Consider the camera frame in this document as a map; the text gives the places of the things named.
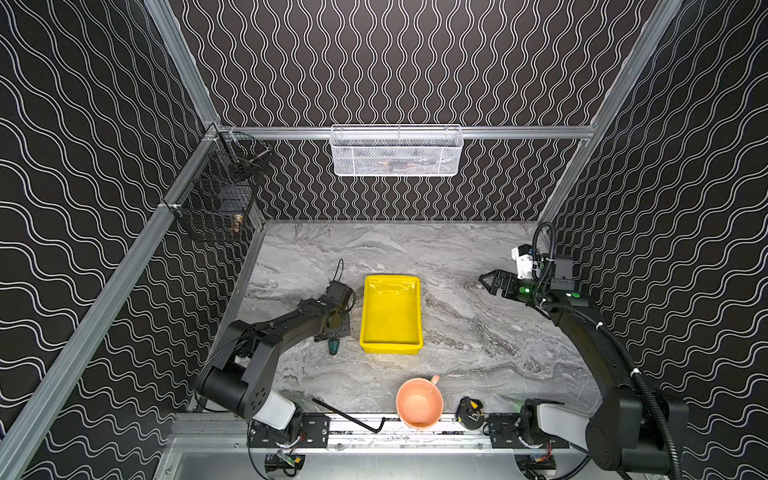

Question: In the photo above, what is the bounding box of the green handled screwdriver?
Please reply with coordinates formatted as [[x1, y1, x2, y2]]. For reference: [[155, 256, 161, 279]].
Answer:
[[328, 337, 340, 356]]

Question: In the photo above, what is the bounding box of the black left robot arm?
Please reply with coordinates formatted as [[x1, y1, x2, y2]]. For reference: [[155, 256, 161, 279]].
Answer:
[[195, 280, 357, 432]]

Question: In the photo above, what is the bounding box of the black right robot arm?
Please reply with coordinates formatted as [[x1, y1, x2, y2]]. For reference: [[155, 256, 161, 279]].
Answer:
[[479, 270, 689, 479]]

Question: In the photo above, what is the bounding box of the yellow plastic bin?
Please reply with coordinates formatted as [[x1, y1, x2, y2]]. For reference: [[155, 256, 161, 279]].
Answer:
[[359, 274, 424, 355]]

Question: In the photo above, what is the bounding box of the black allen key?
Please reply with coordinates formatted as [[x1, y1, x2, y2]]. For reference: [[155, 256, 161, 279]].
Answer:
[[311, 397, 387, 434]]

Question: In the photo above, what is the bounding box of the pink ceramic mug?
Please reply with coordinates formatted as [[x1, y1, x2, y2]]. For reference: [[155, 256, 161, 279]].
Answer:
[[396, 375, 444, 430]]

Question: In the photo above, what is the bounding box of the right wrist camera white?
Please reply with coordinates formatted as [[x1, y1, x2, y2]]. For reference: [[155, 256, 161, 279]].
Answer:
[[511, 244, 536, 280]]

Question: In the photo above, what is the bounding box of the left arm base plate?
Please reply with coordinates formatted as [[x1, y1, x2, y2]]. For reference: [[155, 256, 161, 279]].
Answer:
[[247, 413, 331, 450]]

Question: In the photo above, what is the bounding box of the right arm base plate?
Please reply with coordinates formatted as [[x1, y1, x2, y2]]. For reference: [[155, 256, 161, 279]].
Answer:
[[484, 414, 570, 450]]

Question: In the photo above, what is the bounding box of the black wire wall basket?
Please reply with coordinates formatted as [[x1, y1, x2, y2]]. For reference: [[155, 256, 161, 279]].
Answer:
[[171, 131, 274, 244]]

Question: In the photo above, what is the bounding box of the white mesh wall basket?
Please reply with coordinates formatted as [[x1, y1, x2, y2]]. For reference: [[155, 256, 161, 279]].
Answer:
[[329, 124, 464, 177]]

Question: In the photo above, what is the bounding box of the aluminium front rail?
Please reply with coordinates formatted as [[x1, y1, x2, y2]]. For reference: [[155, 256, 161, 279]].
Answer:
[[170, 412, 649, 454]]

